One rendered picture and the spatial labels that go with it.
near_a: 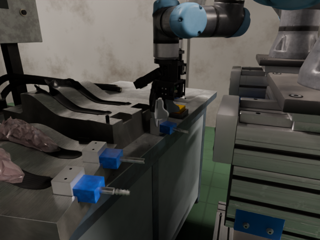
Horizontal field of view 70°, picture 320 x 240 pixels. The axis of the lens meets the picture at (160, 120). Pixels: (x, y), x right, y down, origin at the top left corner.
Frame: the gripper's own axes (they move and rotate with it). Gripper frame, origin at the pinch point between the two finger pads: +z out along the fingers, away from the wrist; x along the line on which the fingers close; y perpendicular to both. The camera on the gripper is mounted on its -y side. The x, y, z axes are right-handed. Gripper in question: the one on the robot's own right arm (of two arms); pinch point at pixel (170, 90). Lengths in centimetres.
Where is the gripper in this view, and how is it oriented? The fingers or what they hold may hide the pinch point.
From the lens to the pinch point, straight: 117.2
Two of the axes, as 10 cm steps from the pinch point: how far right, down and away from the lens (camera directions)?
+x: 7.9, -2.2, 5.8
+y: 6.2, 2.8, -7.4
